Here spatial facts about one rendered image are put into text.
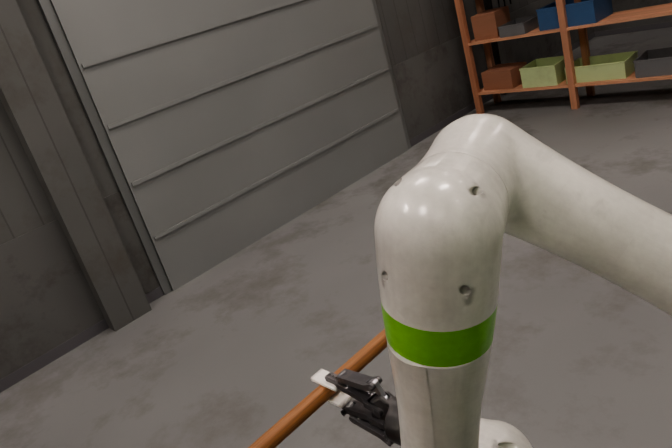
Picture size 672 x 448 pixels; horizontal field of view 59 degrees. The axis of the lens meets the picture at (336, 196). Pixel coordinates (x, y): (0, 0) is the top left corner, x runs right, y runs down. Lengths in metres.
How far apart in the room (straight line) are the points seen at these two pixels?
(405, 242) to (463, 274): 0.06
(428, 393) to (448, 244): 0.18
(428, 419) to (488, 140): 0.30
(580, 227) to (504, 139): 0.12
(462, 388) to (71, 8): 4.20
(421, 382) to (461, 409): 0.06
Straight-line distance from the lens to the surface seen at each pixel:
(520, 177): 0.66
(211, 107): 4.95
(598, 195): 0.69
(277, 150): 5.30
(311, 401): 1.11
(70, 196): 4.40
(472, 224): 0.53
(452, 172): 0.55
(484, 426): 0.91
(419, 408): 0.65
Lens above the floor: 1.87
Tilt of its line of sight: 19 degrees down
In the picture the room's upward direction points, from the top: 17 degrees counter-clockwise
